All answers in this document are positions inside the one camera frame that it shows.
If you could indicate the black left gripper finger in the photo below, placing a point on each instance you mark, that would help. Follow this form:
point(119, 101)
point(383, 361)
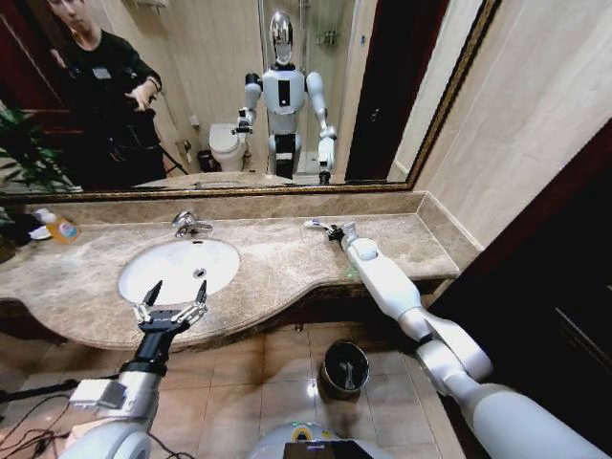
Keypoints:
point(150, 300)
point(198, 302)

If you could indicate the gold framed wall mirror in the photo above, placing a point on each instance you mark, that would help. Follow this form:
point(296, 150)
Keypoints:
point(215, 95)

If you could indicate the white toothbrush trash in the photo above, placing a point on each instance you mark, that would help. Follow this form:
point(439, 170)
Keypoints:
point(315, 223)

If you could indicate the white oval sink basin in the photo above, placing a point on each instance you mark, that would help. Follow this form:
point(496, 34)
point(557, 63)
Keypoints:
point(177, 270)

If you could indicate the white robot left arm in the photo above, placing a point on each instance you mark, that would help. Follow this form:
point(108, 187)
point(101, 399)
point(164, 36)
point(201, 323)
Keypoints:
point(125, 406)

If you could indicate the person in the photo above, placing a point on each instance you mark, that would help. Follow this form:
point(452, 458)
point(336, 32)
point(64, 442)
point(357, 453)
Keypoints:
point(105, 95)

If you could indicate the small white dish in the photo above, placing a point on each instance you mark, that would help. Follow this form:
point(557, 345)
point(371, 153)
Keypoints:
point(40, 233)

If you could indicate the orange soap bottle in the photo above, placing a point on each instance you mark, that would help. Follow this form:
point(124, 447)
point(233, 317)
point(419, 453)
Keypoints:
point(60, 228)

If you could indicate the dark wooden door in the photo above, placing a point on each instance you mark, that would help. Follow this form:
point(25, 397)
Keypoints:
point(540, 287)

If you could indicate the green leafy plant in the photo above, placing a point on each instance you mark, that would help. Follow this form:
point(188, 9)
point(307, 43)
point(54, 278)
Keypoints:
point(24, 153)

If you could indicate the round dark trash bin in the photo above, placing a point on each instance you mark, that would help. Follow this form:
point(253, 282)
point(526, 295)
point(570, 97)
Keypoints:
point(345, 368)

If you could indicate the white toilet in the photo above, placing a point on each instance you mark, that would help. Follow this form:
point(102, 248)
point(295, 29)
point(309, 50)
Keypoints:
point(227, 146)

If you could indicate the chrome sink drain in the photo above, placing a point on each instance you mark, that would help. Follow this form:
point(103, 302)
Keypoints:
point(199, 273)

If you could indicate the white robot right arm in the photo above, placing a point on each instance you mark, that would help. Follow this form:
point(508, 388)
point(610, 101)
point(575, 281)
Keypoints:
point(411, 306)

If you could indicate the white robot front shell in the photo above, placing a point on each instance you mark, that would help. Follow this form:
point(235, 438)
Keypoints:
point(311, 442)

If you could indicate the chrome faucet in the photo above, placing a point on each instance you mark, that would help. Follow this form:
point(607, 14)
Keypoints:
point(187, 222)

